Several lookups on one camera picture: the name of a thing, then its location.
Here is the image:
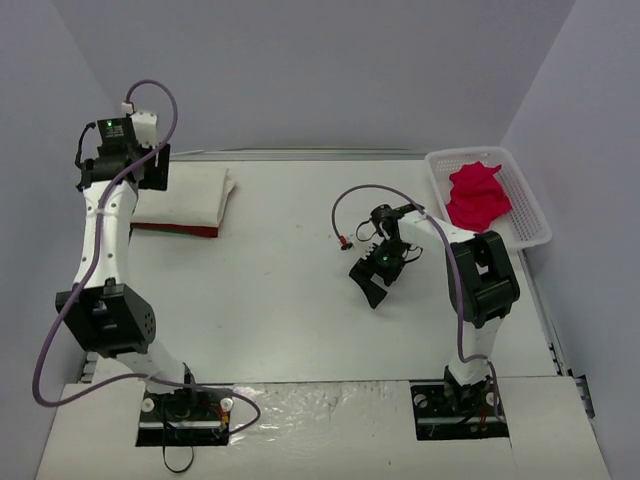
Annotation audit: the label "white t shirt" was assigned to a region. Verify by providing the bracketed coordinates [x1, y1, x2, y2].
[131, 163, 236, 229]

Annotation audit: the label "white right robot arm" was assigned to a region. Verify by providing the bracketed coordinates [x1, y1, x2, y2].
[349, 204, 520, 413]

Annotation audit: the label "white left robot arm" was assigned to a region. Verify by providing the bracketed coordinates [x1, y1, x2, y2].
[55, 111, 202, 418]

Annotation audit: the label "folded red t shirt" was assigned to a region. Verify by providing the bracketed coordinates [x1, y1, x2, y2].
[131, 223, 219, 239]

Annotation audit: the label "pink t shirt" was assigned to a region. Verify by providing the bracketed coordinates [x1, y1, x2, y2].
[446, 162, 512, 232]

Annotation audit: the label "white plastic basket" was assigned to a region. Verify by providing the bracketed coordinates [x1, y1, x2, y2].
[424, 146, 552, 251]

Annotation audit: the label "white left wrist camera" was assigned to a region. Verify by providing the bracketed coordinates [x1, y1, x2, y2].
[121, 101, 159, 149]

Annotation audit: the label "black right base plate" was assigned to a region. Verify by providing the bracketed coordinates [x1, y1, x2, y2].
[410, 380, 509, 441]

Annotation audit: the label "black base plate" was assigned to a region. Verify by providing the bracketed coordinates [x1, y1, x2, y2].
[410, 380, 509, 441]
[136, 387, 234, 447]

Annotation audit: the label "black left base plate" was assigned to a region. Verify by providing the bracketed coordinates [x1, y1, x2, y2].
[136, 387, 234, 447]

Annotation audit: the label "black cable loop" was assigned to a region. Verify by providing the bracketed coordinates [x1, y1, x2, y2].
[163, 442, 196, 474]

